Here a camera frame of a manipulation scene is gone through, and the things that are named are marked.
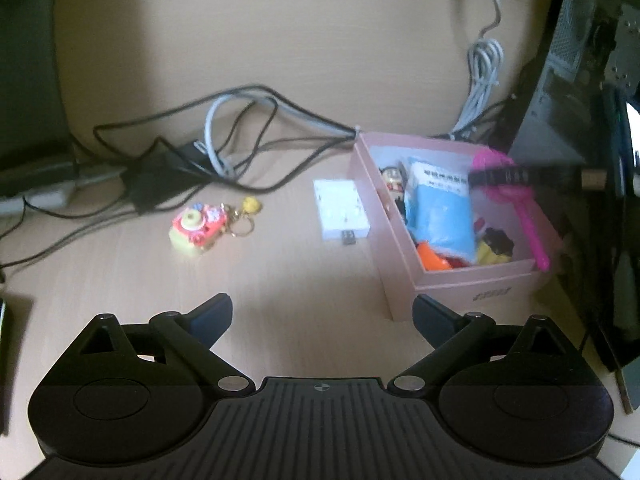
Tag blue tissue packet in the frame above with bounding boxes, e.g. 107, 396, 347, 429
405, 157, 476, 264

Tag white adapter box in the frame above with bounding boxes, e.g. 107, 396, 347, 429
314, 179, 370, 240

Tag black power adapter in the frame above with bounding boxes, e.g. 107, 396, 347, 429
120, 141, 213, 214

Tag yellow pudding toy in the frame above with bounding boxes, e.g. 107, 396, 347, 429
476, 228, 514, 266

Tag black monitor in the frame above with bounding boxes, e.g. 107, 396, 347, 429
0, 0, 76, 196

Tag black cables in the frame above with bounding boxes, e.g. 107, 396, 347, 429
0, 84, 362, 271

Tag pink cardboard box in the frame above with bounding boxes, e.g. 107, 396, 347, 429
350, 132, 562, 321

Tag computer tower case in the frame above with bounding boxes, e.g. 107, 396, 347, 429
489, 0, 639, 370

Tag pink toy net scoop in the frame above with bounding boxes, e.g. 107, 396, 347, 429
470, 148, 551, 272

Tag grey looped cable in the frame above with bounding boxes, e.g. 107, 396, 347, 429
204, 90, 359, 181

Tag black-haired doll keychain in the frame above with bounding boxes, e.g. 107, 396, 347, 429
380, 166, 405, 214

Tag orange toy figure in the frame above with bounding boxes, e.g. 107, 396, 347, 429
416, 242, 468, 272

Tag bundled white cable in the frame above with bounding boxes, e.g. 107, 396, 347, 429
449, 0, 506, 141

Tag red camera toy keychain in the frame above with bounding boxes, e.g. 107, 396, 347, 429
168, 196, 262, 256

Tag white power strip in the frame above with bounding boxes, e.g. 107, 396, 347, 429
1, 169, 122, 218

